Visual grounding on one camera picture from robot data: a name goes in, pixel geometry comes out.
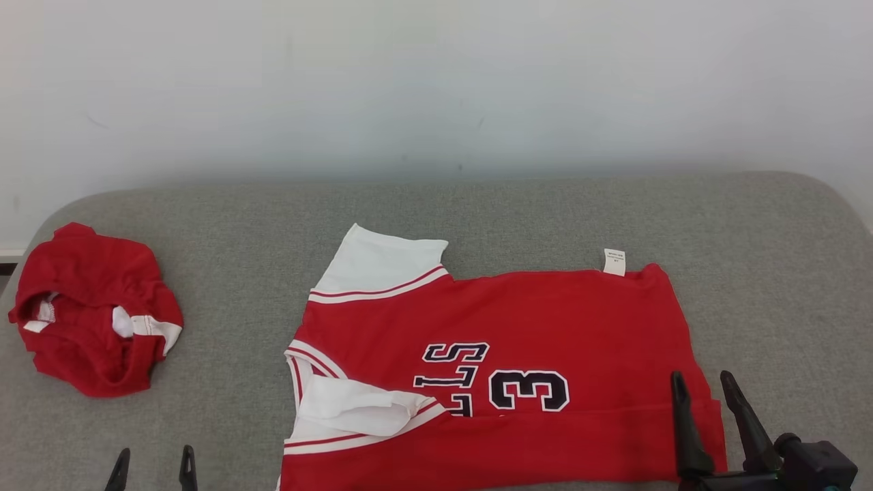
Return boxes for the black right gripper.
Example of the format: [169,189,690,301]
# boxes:
[670,370,786,491]

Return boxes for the red shorts white stripe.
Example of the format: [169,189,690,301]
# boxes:
[8,222,184,399]

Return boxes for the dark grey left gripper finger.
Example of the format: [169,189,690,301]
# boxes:
[178,445,199,491]
[104,447,132,491]

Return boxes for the red basketball jersey white sleeves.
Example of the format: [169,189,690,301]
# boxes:
[276,222,728,491]

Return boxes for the grey fabric sofa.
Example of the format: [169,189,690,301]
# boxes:
[0,171,873,491]

